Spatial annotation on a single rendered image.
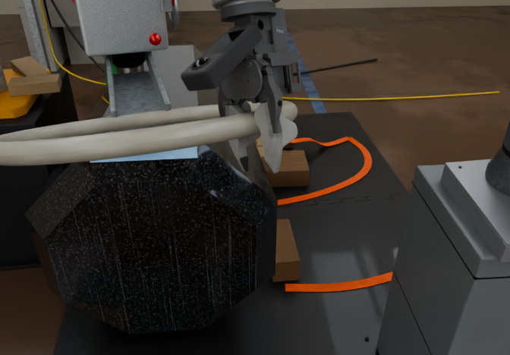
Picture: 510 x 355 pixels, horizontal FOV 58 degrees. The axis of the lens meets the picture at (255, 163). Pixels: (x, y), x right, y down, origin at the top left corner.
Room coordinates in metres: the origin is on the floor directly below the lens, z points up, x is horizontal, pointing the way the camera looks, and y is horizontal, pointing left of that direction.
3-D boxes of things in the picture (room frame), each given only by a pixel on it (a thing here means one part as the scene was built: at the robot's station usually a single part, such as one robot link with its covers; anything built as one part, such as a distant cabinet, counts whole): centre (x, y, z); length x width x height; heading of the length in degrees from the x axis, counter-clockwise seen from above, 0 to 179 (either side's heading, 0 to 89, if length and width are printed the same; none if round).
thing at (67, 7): (4.93, 1.62, 0.43); 1.30 x 0.62 x 0.86; 4
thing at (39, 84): (1.88, 0.96, 0.81); 0.20 x 0.10 x 0.05; 105
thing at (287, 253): (1.63, -0.12, 0.07); 0.30 x 0.12 x 0.12; 6
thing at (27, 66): (2.09, 1.07, 0.80); 0.20 x 0.10 x 0.05; 47
